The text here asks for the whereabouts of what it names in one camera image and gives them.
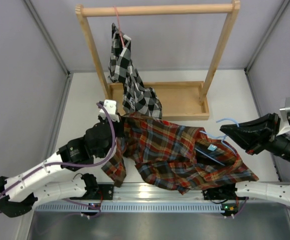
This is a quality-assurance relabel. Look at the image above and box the right aluminium frame post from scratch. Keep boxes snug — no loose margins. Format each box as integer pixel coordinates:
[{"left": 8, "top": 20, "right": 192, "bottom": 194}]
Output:
[{"left": 244, "top": 0, "right": 290, "bottom": 75}]

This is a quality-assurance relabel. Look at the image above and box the aluminium mounting rail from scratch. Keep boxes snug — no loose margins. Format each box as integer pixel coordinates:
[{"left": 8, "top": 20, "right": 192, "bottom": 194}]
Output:
[{"left": 94, "top": 181, "right": 290, "bottom": 201}]

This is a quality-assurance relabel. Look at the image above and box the aluminium frame post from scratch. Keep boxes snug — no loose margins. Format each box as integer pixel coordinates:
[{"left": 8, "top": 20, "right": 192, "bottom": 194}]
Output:
[
  {"left": 22, "top": 0, "right": 73, "bottom": 106},
  {"left": 244, "top": 0, "right": 290, "bottom": 75}
]

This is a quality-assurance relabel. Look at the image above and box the red brown plaid shirt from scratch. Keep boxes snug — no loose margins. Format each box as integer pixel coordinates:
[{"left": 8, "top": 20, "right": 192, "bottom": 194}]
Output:
[{"left": 101, "top": 113, "right": 259, "bottom": 195}]

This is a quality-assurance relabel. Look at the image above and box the wooden clothes rack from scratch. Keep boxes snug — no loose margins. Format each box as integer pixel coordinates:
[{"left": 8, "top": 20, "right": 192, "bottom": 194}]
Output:
[{"left": 75, "top": 0, "right": 241, "bottom": 121}]

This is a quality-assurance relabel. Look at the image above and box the black white checkered shirt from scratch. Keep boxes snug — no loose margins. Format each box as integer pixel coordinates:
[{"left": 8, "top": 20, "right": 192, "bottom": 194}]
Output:
[{"left": 108, "top": 23, "right": 163, "bottom": 119}]

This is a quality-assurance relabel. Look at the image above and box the slotted grey cable duct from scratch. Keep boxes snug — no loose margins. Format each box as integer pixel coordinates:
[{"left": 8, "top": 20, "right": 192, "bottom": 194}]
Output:
[{"left": 35, "top": 201, "right": 238, "bottom": 214}]

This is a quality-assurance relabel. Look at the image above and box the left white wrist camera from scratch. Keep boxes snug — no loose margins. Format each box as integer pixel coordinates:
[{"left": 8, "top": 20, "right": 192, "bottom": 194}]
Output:
[{"left": 96, "top": 99, "right": 120, "bottom": 123}]

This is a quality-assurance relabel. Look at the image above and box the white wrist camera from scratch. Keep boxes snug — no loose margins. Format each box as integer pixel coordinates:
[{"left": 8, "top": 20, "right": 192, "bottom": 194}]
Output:
[
  {"left": 277, "top": 97, "right": 290, "bottom": 136},
  {"left": 96, "top": 99, "right": 120, "bottom": 123}
]

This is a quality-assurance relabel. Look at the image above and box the left aluminium frame post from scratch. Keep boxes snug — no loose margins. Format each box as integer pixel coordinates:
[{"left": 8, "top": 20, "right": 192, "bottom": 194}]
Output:
[{"left": 22, "top": 0, "right": 73, "bottom": 106}]

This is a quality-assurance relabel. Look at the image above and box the blue wire hanger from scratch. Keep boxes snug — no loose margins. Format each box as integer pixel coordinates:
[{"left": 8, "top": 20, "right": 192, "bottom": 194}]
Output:
[{"left": 196, "top": 117, "right": 241, "bottom": 166}]

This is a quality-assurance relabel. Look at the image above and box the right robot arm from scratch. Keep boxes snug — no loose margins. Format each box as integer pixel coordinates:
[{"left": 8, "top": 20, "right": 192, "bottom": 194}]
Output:
[{"left": 217, "top": 113, "right": 290, "bottom": 209}]

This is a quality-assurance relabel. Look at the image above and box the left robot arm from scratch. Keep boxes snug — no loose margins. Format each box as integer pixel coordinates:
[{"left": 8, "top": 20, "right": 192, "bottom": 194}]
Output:
[{"left": 0, "top": 114, "right": 124, "bottom": 218}]

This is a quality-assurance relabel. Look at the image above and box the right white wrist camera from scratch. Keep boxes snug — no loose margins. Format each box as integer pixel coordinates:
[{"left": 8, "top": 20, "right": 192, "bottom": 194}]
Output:
[{"left": 277, "top": 97, "right": 290, "bottom": 136}]

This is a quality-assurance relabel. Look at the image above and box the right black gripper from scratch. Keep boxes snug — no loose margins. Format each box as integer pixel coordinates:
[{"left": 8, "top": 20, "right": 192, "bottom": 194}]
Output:
[{"left": 220, "top": 113, "right": 290, "bottom": 171}]

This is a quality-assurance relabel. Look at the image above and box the pink wire hanger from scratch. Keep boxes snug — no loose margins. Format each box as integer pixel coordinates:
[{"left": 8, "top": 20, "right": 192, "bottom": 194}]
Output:
[{"left": 113, "top": 6, "right": 125, "bottom": 48}]

